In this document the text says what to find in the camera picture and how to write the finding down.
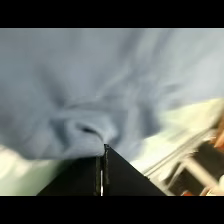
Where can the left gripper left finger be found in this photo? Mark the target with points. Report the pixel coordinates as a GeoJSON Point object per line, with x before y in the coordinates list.
{"type": "Point", "coordinates": [76, 180]}

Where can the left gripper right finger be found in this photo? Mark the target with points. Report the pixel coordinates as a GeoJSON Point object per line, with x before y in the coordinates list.
{"type": "Point", "coordinates": [128, 180]}

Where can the light blue shirt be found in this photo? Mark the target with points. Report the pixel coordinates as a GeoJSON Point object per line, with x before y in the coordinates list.
{"type": "Point", "coordinates": [100, 86]}

